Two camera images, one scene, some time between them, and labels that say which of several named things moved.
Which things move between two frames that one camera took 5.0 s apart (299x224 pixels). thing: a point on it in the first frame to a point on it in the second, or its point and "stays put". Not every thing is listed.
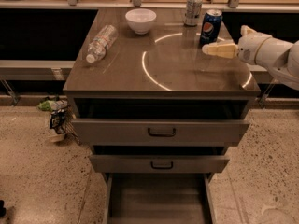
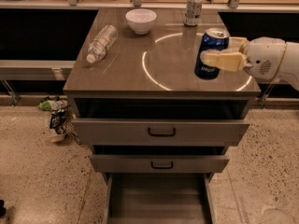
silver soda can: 193,9 stays put
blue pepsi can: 211,27 to 214,38
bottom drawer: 160,198 stays put
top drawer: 161,121 stays put
